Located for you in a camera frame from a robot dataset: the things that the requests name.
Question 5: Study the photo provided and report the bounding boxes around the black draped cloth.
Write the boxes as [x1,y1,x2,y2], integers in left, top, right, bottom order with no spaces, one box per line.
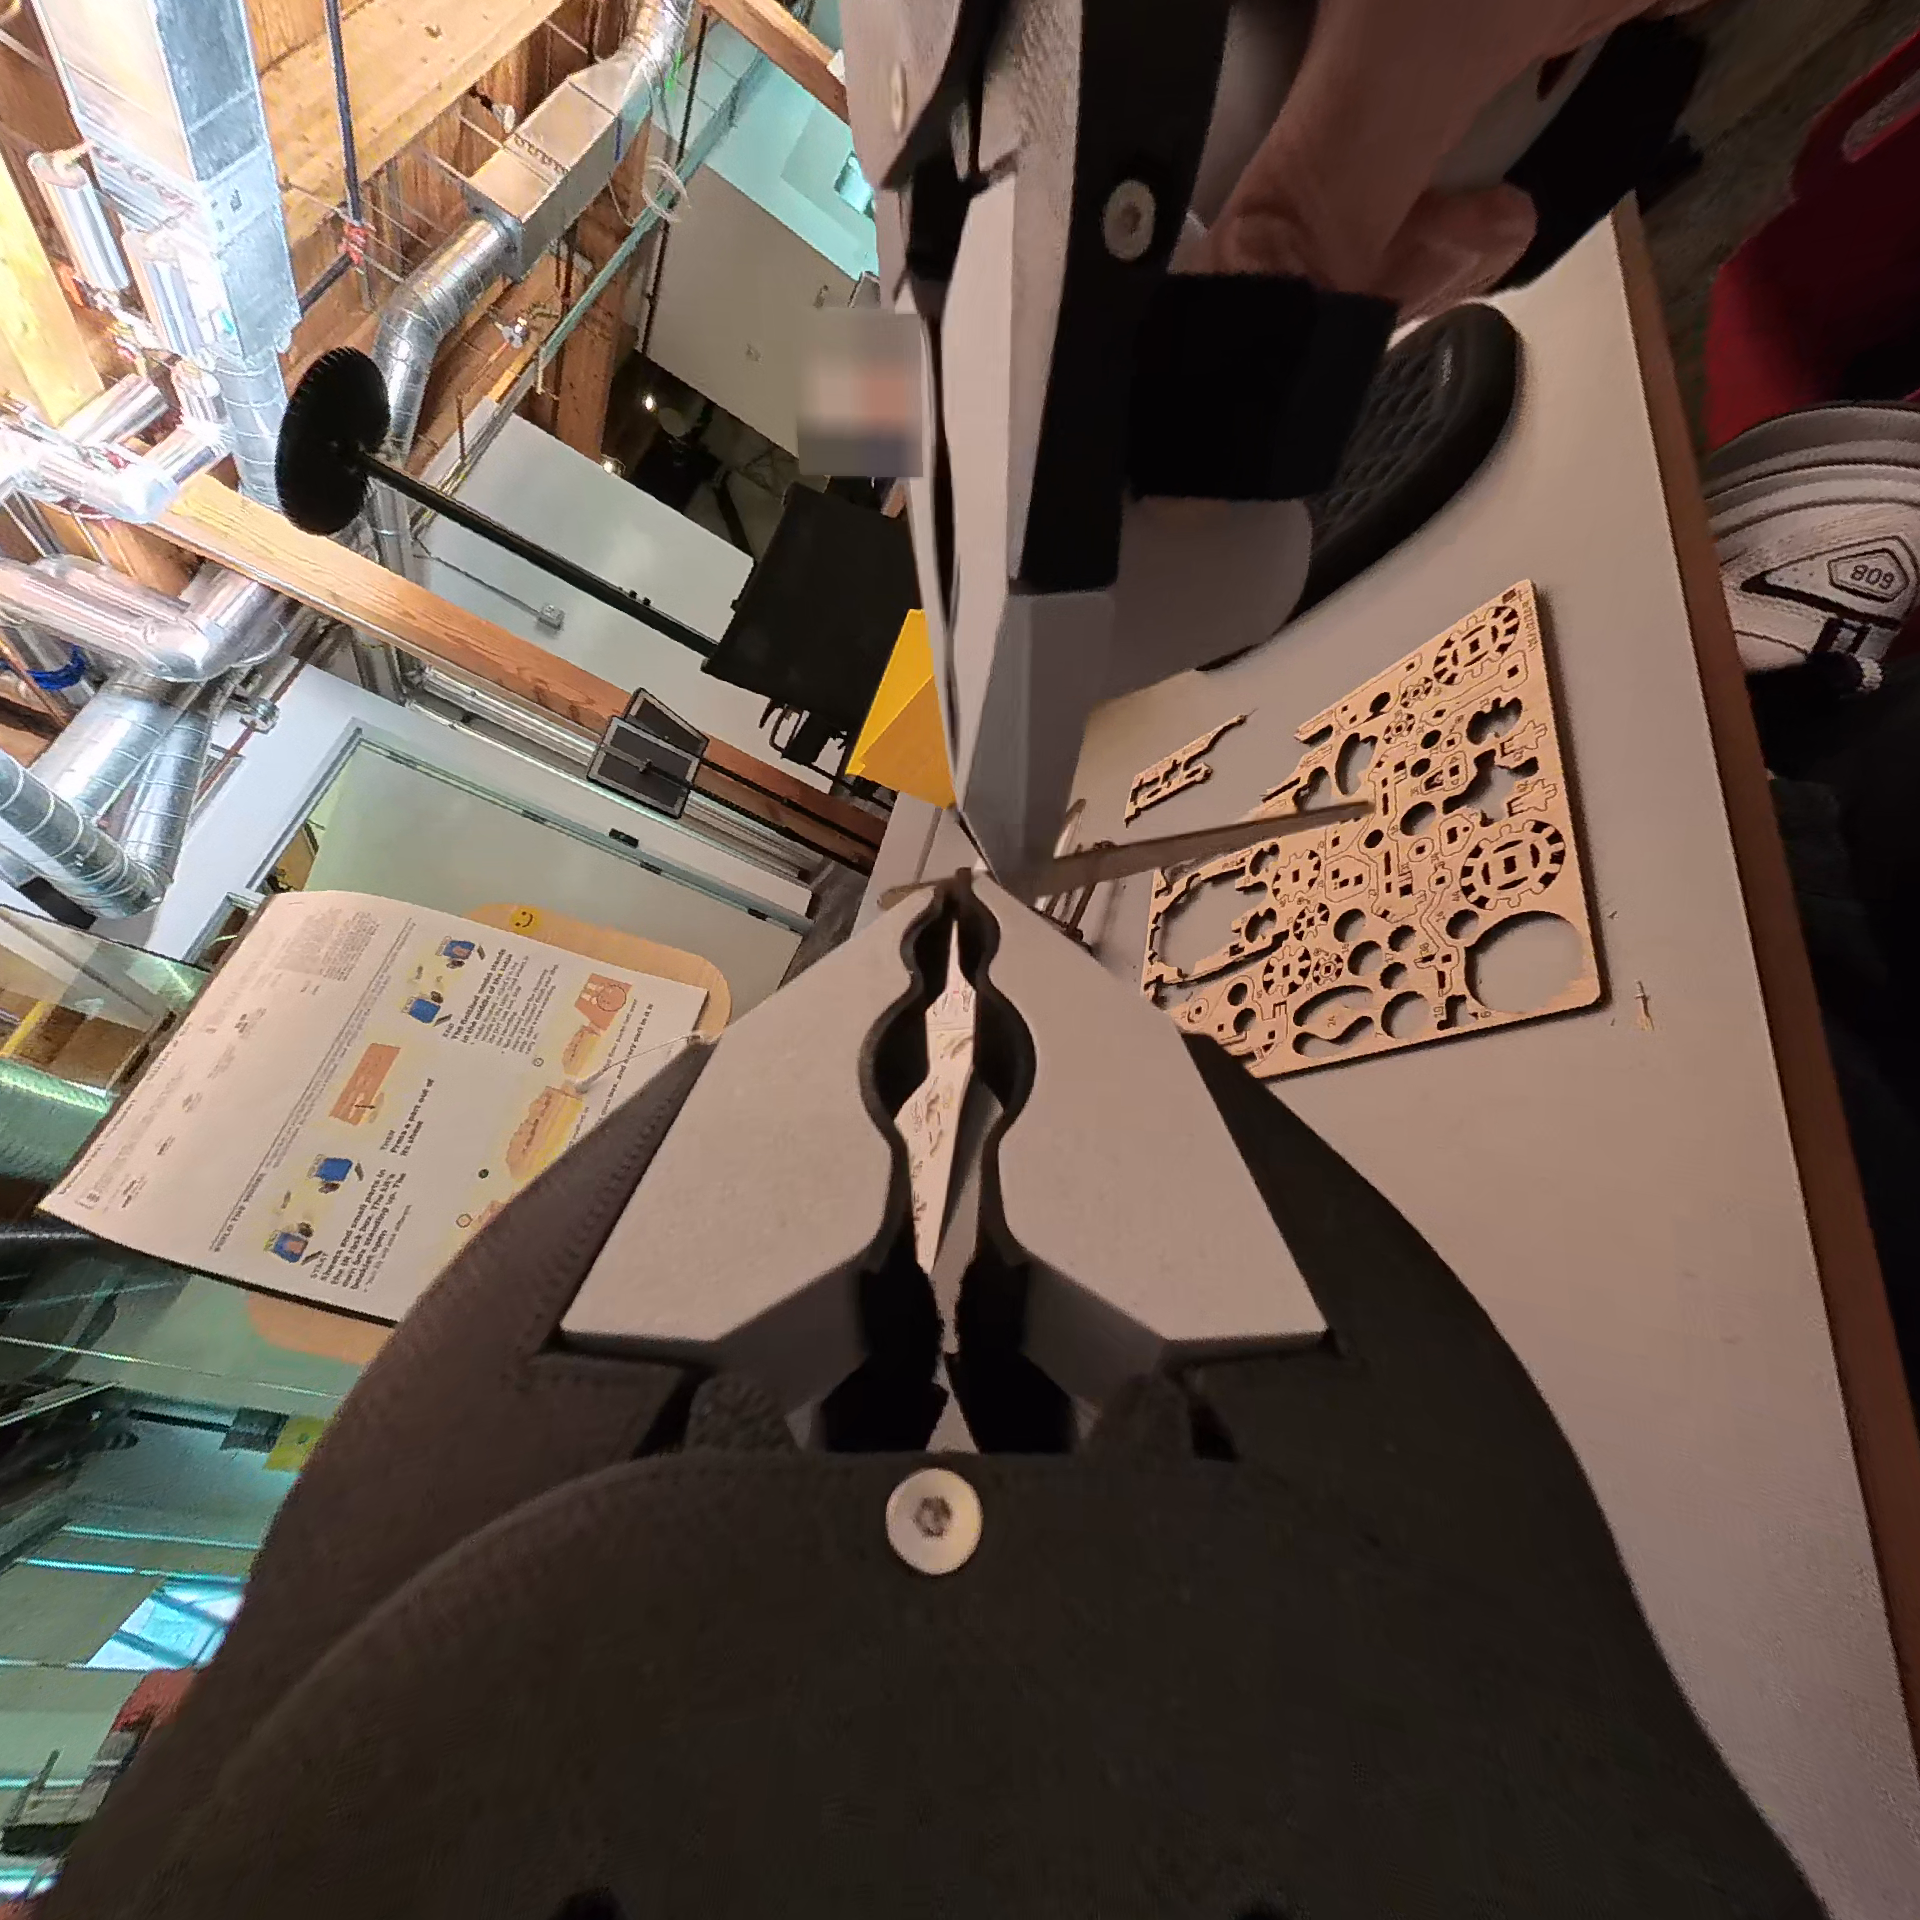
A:
[700,487,910,767]

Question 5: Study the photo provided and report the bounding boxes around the thin wooden stick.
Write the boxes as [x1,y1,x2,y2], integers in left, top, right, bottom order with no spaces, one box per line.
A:
[1034,803,1370,891]

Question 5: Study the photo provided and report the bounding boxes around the black framed lamp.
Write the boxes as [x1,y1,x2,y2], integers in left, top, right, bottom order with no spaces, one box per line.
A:
[590,689,711,820]

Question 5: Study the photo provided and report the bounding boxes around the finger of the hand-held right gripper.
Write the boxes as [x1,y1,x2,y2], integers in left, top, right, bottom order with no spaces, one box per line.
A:
[920,158,1124,893]

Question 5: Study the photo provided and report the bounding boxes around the person's right hand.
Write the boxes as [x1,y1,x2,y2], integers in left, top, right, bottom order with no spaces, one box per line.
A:
[1197,0,1666,298]

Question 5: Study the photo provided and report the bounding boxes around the illustrated instruction booklet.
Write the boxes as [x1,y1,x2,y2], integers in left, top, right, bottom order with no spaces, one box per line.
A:
[898,997,996,1276]

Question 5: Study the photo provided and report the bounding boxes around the round metal air duct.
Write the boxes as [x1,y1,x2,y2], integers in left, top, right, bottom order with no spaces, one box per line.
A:
[0,556,288,924]
[366,0,708,451]

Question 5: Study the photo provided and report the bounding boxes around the dark wooden model assembly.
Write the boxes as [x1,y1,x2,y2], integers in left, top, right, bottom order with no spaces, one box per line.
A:
[1041,803,1124,951]

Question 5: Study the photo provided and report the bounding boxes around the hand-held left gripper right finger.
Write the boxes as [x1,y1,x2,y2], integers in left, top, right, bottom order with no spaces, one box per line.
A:
[954,880,1334,1454]

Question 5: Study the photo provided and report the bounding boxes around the black finned disc on pole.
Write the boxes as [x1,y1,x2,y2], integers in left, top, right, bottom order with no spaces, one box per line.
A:
[275,348,723,664]

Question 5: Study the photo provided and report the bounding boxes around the cut-out wooden frame piece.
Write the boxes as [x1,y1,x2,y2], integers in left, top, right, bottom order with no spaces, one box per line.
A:
[1122,715,1251,827]

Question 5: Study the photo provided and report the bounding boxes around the yellow panel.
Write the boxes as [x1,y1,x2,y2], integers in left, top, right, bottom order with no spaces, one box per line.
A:
[845,608,960,811]

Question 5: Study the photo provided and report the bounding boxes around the white sneaker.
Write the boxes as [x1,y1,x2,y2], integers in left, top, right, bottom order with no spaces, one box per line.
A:
[1703,401,1920,676]

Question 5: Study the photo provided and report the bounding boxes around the red chair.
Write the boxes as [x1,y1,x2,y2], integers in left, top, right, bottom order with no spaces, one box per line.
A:
[1703,61,1920,451]

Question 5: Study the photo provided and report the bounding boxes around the rectangular metal air duct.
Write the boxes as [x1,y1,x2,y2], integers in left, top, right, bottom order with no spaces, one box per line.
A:
[27,0,304,363]

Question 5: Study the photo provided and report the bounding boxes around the printed instruction poster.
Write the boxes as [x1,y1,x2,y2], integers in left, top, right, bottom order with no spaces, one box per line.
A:
[41,889,711,1327]

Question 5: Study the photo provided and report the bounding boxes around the laser-cut wooden parts sheet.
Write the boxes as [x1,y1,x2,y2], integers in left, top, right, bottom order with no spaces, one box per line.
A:
[1136,577,1608,1082]

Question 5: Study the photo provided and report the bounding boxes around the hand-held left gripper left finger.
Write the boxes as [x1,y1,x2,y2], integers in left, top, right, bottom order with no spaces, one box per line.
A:
[558,880,960,1454]

